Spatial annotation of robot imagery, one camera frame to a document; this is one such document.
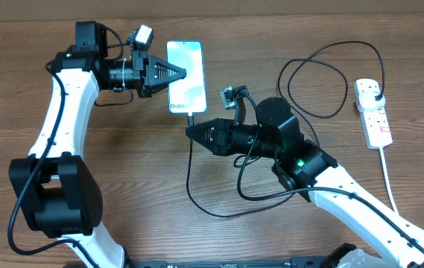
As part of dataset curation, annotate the white power strip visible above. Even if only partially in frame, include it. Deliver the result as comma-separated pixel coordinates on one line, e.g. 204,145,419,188
353,78,393,150

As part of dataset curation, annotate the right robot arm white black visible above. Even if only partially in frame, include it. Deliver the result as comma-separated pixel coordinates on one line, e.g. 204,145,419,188
186,98,424,267

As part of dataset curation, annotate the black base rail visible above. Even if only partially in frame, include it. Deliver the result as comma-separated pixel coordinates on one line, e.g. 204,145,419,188
133,256,326,268

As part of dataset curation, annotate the Galaxy S24 smartphone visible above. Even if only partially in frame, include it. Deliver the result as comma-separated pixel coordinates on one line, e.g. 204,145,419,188
166,40,207,115

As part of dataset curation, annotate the white charger plug adapter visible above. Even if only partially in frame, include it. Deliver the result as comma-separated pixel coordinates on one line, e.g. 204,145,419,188
356,92,386,112

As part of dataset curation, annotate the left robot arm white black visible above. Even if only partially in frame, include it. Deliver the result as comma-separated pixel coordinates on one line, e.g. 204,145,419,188
8,21,186,267

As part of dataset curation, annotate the black USB charging cable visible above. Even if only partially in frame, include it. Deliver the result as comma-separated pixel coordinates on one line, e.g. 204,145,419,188
186,40,387,219

